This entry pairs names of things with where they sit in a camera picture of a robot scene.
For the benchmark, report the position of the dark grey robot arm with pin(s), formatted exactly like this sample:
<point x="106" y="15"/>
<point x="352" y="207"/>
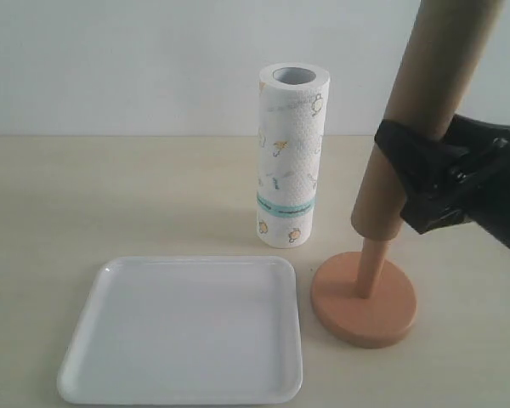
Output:
<point x="463" y="177"/>

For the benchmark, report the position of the brown cardboard tube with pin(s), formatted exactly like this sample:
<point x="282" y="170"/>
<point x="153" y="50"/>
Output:
<point x="446" y="43"/>

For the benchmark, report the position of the white square plastic tray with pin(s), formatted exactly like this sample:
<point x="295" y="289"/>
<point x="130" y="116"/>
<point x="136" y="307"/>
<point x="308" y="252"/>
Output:
<point x="216" y="330"/>

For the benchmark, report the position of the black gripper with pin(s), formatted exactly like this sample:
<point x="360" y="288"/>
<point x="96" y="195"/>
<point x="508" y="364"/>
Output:
<point x="476" y="188"/>

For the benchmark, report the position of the wooden paper towel holder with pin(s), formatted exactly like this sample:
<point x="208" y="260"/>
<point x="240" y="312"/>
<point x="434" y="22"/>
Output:
<point x="363" y="299"/>

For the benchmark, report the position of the printed white paper towel roll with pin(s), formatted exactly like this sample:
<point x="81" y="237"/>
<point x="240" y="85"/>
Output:
<point x="292" y="106"/>

